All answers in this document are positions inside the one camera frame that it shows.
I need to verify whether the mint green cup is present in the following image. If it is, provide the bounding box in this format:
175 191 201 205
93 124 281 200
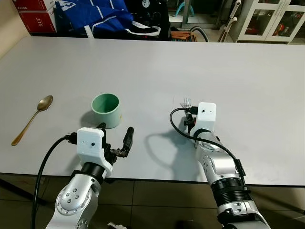
91 93 122 130

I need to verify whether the gold metal spoon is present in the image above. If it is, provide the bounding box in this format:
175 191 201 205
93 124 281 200
11 95 54 146

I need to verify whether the brown wooden crate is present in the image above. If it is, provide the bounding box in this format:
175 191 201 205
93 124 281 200
170 31 194 41

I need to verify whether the white vacuum pole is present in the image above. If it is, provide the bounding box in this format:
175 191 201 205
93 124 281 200
218 0 242 43

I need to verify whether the blue fabric bag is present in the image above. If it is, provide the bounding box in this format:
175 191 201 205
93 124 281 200
54 0 135 38

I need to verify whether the teal plastic stool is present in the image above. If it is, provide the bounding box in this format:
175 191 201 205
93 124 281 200
173 0 194 18

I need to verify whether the black appliance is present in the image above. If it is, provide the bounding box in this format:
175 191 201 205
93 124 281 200
125 0 171 41

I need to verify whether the red cardboard box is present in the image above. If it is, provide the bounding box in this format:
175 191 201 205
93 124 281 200
11 0 58 35

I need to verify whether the white glass door cabinet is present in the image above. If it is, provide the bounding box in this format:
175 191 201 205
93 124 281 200
236 0 305 44

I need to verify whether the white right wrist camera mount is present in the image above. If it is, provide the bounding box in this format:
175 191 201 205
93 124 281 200
193 102 218 140

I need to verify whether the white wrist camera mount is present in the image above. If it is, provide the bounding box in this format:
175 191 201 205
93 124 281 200
76 127 114 177
193 102 218 140

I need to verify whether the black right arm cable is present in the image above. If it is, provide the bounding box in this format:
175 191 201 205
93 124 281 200
170 107 247 178

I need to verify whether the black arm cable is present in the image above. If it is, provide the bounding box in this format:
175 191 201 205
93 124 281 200
30 135 80 229
170 107 247 178

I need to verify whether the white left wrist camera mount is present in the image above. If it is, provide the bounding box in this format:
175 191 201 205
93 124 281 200
76 127 114 177

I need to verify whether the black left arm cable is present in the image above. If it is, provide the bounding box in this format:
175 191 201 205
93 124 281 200
30 135 80 229

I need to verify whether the grey vacuum hose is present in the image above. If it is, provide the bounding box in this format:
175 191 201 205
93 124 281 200
190 26 209 42

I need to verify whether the white bag strap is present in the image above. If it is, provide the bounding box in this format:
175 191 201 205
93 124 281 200
123 21 162 37

